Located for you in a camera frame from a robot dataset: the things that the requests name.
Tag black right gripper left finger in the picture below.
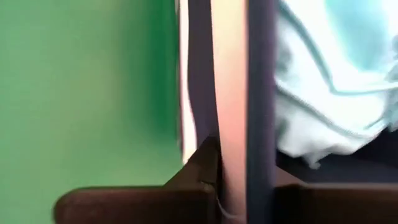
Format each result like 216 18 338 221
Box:
164 136 222 191

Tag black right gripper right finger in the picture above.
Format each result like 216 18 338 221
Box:
275 167 308 188

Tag teal shorts with white lining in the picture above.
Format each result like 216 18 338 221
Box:
275 0 398 170

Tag navy white striped laundry basket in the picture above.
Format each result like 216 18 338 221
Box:
178 0 398 224

